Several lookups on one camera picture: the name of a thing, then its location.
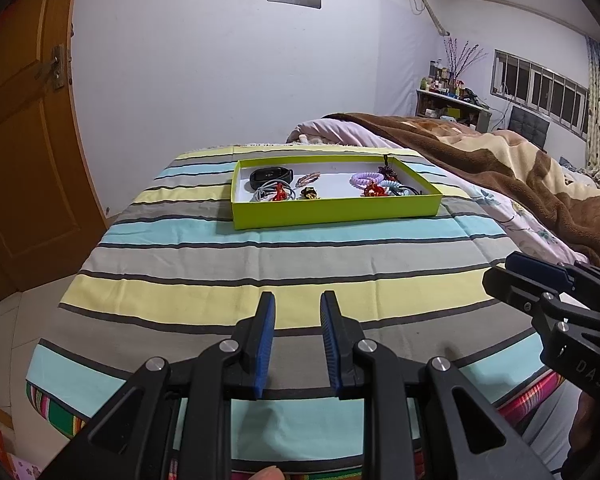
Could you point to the black smart band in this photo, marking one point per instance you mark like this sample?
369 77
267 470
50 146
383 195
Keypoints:
270 176

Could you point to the person's right hand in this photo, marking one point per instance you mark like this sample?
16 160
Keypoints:
592 420

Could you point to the rainbow striped cloth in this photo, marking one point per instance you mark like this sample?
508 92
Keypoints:
55 412

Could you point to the wooden door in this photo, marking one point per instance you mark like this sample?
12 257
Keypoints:
20 160

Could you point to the green cardboard box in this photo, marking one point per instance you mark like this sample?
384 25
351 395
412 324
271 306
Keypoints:
330 212

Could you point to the cluster of bottles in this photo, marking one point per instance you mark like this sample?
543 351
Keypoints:
445 85

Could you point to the grey pants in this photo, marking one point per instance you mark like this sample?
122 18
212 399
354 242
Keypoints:
545 425

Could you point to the person's left hand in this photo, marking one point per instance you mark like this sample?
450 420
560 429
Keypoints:
267 474

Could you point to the barred window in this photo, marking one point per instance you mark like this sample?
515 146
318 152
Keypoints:
540 90

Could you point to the purple flower branches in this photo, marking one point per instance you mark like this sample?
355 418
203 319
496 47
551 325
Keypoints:
457 57

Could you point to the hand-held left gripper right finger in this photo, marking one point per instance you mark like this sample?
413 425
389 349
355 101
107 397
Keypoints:
332 350

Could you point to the pink floral box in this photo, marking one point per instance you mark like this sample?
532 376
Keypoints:
25 466

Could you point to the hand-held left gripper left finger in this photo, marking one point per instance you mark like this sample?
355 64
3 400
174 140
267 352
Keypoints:
262 350

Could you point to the black padded chair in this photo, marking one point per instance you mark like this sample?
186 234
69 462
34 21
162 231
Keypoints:
529 127

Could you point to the pink quilt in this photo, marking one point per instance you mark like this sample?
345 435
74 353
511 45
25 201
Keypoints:
330 132

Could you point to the dark red beaded charm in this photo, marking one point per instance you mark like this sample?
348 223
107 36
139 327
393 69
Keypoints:
387 170

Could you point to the brown fleece blanket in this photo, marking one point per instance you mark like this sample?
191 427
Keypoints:
520 170

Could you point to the air conditioner pipe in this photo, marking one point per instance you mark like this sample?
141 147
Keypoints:
430 10

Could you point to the white shelf unit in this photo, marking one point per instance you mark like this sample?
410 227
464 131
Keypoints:
445 112

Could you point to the metal door latch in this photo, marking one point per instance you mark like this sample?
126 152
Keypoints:
55 67

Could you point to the red knot charm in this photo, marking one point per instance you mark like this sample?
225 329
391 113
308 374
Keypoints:
279 193
374 190

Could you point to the gold black charm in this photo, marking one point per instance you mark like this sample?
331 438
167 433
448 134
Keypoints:
310 194

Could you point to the brown hair clip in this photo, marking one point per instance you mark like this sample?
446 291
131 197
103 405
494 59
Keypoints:
309 178

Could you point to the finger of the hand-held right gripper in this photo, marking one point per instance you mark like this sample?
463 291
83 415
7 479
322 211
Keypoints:
540 269
510 287

